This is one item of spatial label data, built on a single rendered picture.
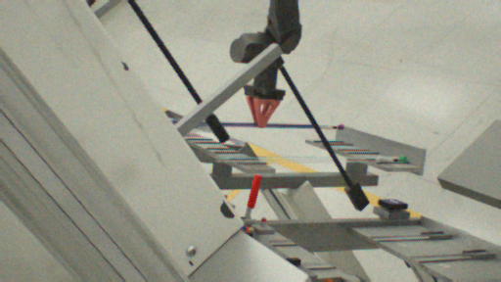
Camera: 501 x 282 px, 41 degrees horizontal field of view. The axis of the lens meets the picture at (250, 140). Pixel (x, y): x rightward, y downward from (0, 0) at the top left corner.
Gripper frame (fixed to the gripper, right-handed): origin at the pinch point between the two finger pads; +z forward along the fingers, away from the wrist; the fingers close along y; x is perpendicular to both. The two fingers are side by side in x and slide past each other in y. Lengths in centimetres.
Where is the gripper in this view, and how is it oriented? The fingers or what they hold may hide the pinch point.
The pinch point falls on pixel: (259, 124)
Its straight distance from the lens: 161.8
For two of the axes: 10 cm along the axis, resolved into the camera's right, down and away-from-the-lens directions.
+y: 4.9, 1.9, -8.5
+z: -1.2, 9.8, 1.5
